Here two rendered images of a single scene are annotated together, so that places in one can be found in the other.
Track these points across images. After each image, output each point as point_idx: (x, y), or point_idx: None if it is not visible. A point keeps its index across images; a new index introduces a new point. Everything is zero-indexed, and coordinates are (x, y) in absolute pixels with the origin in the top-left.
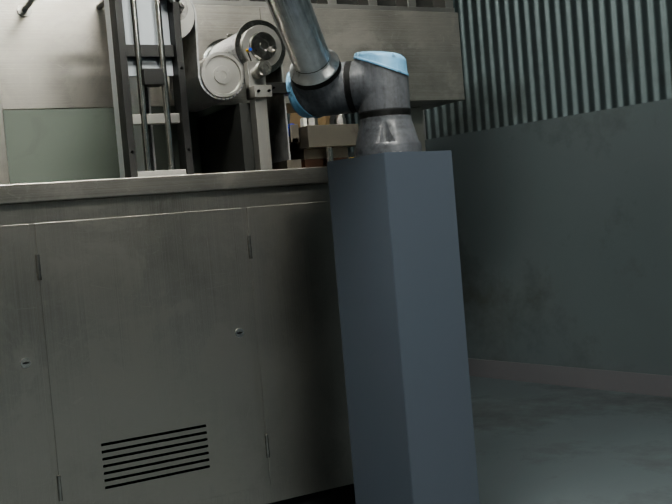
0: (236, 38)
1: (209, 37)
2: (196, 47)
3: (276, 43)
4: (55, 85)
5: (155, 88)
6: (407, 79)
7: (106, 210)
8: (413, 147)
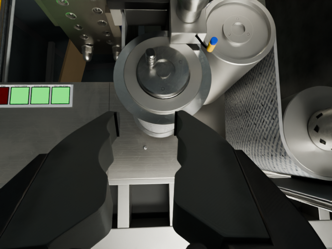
0: (209, 89)
1: (165, 145)
2: (278, 75)
3: (133, 78)
4: None
5: (221, 97)
6: None
7: None
8: None
